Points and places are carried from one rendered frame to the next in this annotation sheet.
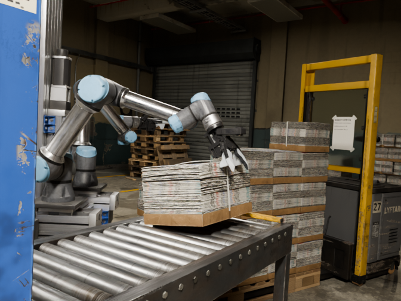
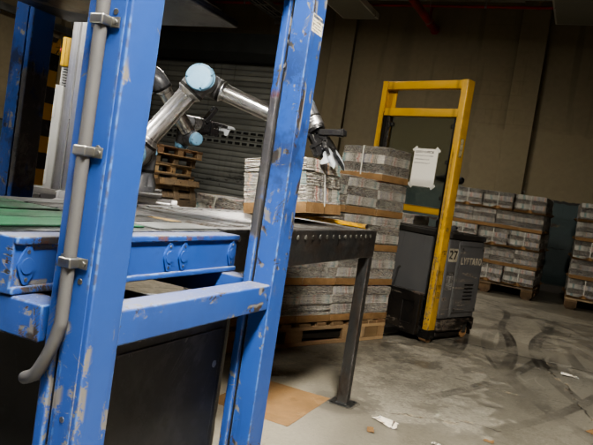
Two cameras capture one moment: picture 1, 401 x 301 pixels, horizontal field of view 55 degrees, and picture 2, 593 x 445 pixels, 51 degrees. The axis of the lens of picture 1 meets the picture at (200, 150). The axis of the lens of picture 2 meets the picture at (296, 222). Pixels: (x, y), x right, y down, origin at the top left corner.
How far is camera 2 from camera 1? 120 cm
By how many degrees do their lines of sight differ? 10
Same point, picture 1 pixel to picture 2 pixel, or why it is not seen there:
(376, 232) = (450, 284)
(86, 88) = (194, 75)
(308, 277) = (371, 327)
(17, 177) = (307, 108)
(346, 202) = (420, 249)
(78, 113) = (182, 100)
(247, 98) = not seen: hidden behind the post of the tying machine
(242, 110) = not seen: hidden behind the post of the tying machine
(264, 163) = not seen: hidden behind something
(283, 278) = (364, 279)
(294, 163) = (369, 192)
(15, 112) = (311, 79)
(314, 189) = (386, 226)
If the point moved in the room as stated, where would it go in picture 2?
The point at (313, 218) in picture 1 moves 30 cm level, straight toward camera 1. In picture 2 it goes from (383, 260) to (384, 264)
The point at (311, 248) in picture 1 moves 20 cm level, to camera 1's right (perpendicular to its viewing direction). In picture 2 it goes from (378, 294) to (406, 297)
